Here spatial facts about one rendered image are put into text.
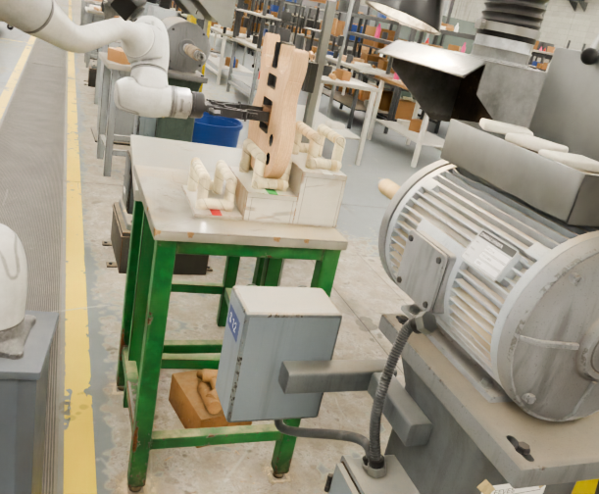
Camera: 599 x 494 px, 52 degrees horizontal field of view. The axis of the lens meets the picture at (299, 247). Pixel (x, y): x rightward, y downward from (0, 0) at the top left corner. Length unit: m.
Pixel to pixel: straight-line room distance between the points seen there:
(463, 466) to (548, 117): 0.53
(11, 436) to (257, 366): 0.80
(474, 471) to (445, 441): 0.06
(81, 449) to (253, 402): 1.42
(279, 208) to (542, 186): 1.18
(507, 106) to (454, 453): 0.54
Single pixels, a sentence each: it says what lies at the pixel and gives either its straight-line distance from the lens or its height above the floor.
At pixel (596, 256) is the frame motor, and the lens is 0.76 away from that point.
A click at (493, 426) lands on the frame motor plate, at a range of 0.82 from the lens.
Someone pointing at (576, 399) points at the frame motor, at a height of 1.17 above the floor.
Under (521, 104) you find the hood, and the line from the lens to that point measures 1.08.
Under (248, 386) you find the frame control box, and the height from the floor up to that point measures 0.99.
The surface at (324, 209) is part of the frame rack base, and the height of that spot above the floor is 0.99.
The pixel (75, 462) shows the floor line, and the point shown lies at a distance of 2.32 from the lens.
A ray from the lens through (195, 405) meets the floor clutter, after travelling 2.37.
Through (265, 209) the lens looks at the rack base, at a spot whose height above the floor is 0.97.
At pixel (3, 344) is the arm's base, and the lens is 1.55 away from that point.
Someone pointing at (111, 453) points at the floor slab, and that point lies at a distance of 2.35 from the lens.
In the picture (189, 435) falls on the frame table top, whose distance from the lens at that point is 2.10.
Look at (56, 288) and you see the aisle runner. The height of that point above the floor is 0.00.
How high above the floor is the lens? 1.54
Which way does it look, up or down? 21 degrees down
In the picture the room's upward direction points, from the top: 12 degrees clockwise
